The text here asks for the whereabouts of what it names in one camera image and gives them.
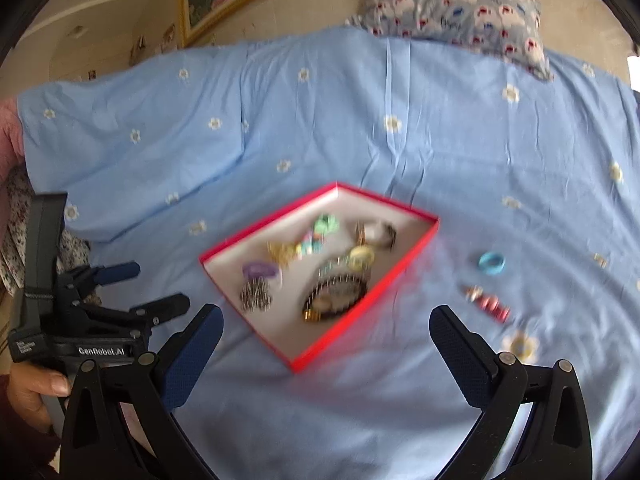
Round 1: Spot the blue hair tie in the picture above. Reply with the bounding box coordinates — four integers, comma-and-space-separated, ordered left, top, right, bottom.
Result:
476, 251, 508, 276

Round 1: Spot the red shallow box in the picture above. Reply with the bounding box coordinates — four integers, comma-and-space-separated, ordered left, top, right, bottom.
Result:
200, 183, 439, 373

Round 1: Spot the yellow transparent hair clip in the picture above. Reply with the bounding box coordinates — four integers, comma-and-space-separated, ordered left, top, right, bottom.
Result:
267, 242, 297, 268

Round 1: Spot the patterned pillow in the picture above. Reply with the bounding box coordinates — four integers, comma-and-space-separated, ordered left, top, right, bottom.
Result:
346, 0, 552, 81

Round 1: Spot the colourful bead bracelet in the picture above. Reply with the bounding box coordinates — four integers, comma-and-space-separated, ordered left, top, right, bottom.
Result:
294, 231, 327, 258

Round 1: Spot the pink red hair clip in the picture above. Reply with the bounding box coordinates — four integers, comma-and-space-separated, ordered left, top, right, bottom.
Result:
462, 285, 511, 324

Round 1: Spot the yellow hair ring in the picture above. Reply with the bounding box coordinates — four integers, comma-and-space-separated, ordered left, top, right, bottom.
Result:
347, 245, 377, 270

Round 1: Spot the silver chain bracelet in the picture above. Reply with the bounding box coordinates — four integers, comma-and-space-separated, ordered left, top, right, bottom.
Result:
238, 278, 276, 313

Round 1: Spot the purple hair tie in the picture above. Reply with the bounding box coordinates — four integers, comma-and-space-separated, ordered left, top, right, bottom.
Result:
242, 259, 284, 288

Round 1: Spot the dark bead bracelet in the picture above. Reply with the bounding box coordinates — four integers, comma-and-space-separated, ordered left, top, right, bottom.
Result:
300, 270, 371, 323

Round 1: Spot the blue floral bed sheet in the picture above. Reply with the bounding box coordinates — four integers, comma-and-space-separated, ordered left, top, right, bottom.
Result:
17, 28, 639, 479

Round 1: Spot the left hand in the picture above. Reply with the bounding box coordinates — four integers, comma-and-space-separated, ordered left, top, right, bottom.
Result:
6, 362, 70, 434

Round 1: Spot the green fabric hair tie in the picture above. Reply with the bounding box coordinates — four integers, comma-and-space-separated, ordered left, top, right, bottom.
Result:
312, 212, 342, 238

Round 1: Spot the gold mesh wristwatch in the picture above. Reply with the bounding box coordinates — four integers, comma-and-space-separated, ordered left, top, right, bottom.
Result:
355, 220, 397, 250

